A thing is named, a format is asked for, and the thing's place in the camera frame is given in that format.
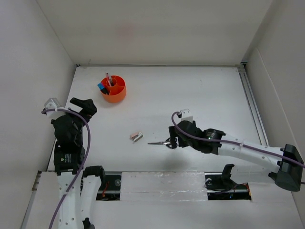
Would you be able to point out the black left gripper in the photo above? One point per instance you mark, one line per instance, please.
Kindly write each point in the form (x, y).
(88, 108)

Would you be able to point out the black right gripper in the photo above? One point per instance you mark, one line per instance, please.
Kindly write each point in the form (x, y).
(173, 135)

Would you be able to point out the black handled scissors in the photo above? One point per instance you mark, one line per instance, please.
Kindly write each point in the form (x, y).
(164, 143)

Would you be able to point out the blue cap black highlighter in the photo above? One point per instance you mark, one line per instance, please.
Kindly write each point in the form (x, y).
(100, 85)

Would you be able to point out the pink white pen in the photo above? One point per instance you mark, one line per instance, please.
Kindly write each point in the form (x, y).
(109, 79)

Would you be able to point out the pink cap black highlighter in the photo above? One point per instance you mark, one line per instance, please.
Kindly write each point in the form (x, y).
(104, 91)

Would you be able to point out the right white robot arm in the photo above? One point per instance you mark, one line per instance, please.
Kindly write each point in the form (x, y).
(282, 166)

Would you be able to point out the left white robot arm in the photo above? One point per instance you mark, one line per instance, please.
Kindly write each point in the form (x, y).
(78, 185)

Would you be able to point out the orange round desk organizer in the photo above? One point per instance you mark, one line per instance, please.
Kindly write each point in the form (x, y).
(117, 92)

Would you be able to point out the pink white mini stapler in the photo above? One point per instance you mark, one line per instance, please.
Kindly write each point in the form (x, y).
(136, 136)

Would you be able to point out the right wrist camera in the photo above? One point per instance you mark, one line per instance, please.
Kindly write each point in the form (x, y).
(185, 115)

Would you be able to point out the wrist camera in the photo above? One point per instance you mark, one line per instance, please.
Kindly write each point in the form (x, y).
(51, 106)
(185, 115)

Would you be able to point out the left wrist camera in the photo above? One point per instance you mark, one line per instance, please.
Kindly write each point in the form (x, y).
(51, 106)

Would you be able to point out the aluminium rail right side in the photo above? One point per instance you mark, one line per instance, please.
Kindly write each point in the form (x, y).
(252, 104)

